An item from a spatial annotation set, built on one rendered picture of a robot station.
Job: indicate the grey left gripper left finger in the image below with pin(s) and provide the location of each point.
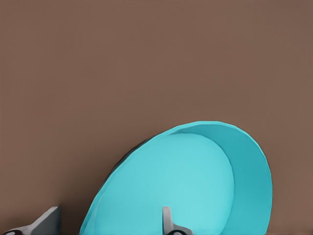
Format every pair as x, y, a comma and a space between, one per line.
46, 221

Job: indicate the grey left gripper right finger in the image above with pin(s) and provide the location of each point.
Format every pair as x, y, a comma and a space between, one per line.
168, 220

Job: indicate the blue plate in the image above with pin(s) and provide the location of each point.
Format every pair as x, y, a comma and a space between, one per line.
185, 176

